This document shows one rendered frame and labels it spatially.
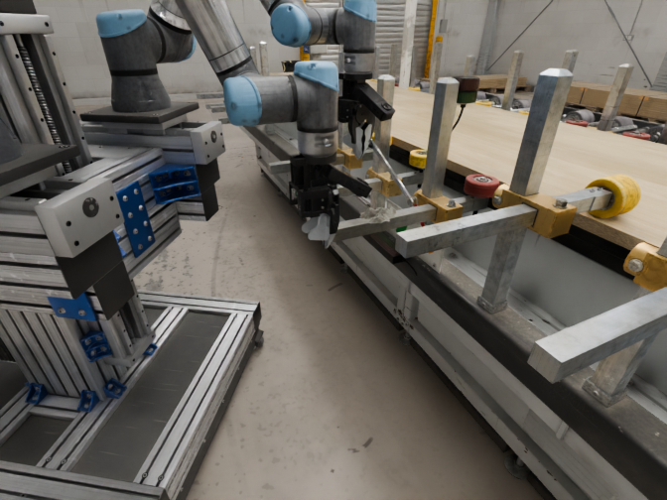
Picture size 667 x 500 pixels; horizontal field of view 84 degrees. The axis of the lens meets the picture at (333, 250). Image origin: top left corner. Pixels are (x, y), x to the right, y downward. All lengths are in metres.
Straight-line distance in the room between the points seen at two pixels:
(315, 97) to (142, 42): 0.62
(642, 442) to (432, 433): 0.85
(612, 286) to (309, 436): 1.03
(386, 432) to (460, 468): 0.26
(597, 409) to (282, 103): 0.71
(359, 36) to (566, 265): 0.71
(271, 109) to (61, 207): 0.36
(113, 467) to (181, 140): 0.90
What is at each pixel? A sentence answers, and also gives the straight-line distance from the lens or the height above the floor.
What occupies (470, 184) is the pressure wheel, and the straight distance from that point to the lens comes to 0.97.
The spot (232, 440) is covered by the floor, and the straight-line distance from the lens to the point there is 1.48.
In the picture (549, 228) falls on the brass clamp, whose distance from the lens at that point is 0.72.
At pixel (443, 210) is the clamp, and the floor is 0.86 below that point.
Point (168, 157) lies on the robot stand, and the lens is 1.16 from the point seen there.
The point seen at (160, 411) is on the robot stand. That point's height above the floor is 0.21.
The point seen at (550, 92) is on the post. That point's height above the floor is 1.14.
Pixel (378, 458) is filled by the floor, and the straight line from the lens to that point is 1.42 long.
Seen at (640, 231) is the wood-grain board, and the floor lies 0.90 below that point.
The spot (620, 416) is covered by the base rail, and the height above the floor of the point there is 0.70.
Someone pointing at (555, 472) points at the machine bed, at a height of 0.17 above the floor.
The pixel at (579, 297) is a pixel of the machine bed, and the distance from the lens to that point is 1.01.
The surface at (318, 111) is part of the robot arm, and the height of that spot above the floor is 1.11.
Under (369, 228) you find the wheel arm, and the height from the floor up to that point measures 0.85.
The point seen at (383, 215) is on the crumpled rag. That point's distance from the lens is 0.83.
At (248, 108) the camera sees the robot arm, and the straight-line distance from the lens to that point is 0.64.
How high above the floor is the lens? 1.22
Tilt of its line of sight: 31 degrees down
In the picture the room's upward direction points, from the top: straight up
